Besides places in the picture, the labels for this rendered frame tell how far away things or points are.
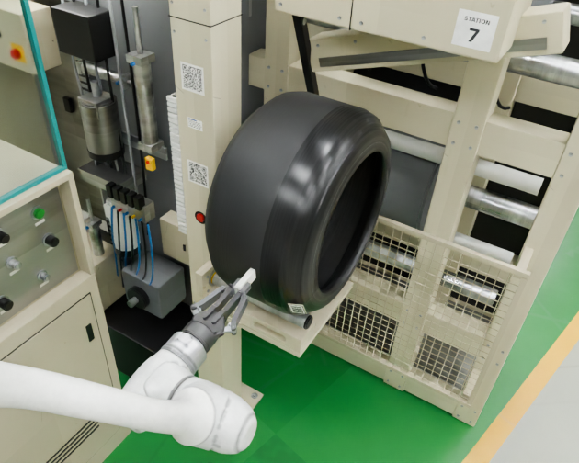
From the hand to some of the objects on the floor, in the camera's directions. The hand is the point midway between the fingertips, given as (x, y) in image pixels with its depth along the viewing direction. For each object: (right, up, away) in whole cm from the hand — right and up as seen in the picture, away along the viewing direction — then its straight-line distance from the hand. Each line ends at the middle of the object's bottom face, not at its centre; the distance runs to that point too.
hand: (244, 282), depth 131 cm
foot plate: (-19, -63, +107) cm, 125 cm away
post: (-19, -63, +107) cm, 125 cm away
